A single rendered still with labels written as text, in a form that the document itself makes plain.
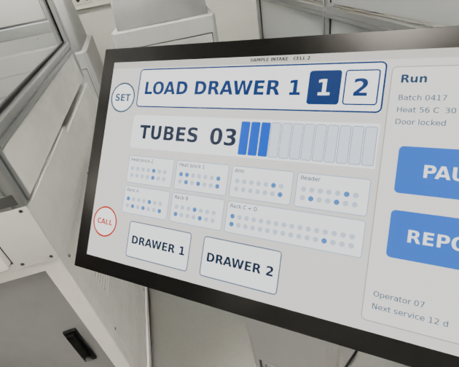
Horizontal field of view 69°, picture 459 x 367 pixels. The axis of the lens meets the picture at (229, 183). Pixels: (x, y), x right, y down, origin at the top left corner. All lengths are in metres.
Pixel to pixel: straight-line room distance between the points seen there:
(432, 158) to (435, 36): 0.11
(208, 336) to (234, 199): 1.18
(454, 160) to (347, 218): 0.10
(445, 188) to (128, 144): 0.36
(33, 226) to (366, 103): 0.65
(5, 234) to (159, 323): 0.96
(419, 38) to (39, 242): 0.74
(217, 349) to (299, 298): 1.14
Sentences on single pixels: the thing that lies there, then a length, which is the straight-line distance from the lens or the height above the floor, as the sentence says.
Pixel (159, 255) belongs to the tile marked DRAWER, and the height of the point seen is 1.00.
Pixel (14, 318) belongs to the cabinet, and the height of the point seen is 0.64.
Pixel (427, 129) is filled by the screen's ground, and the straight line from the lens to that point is 0.36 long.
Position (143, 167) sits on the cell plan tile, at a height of 1.08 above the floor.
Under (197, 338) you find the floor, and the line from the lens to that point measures 1.53.
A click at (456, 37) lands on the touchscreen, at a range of 0.38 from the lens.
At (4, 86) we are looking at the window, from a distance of 0.90.
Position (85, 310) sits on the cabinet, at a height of 0.60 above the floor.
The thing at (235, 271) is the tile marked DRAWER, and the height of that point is 1.00.
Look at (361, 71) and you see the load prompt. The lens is 0.37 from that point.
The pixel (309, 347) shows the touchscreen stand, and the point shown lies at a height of 0.73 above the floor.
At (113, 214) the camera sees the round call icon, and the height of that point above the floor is 1.02.
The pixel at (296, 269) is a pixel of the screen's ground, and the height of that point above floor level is 1.01.
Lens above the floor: 1.29
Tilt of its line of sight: 35 degrees down
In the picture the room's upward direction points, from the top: 11 degrees counter-clockwise
